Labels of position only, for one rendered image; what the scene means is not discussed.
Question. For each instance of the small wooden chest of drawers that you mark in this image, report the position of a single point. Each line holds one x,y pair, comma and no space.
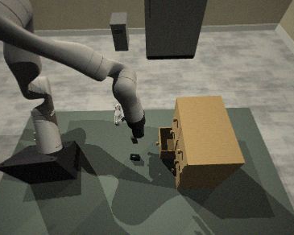
212,150

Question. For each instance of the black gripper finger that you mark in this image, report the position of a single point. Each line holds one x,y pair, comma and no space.
134,140

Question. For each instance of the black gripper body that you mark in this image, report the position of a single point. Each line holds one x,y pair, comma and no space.
134,121

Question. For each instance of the black 9v battery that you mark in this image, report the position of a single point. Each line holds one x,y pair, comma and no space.
134,157

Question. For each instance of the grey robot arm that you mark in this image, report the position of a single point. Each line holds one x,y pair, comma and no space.
26,66

